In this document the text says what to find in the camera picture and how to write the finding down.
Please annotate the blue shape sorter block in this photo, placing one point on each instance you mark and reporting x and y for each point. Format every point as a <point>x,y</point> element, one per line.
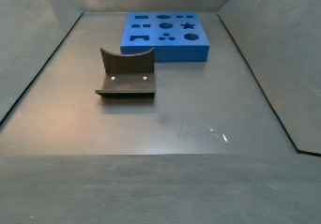
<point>172,33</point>

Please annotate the black curved holder bracket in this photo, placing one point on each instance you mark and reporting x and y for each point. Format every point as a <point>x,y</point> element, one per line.
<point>128,74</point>

